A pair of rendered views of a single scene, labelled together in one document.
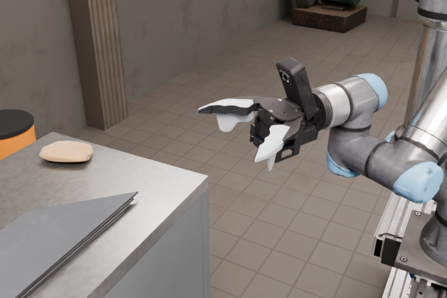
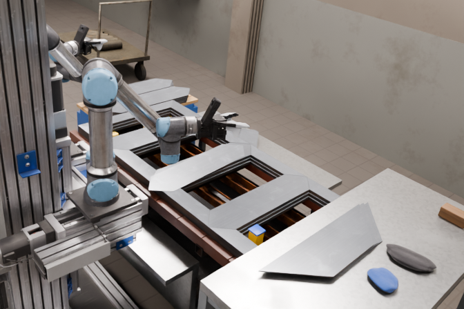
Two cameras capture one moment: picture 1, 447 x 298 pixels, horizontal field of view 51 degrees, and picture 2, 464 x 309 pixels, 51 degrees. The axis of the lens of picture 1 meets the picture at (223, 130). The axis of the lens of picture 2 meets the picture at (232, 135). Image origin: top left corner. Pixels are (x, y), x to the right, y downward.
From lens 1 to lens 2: 2.43 m
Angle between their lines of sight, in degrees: 123
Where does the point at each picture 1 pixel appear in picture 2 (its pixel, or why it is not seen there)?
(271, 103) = (220, 118)
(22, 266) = (325, 240)
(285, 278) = not seen: outside the picture
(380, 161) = not seen: hidden behind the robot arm
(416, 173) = not seen: hidden behind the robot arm
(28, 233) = (327, 259)
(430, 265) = (124, 194)
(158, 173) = (237, 296)
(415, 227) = (104, 210)
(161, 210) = (244, 261)
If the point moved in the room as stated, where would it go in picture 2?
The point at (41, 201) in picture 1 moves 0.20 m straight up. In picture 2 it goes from (327, 294) to (338, 251)
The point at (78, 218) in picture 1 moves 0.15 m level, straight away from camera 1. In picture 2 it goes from (299, 261) to (306, 291)
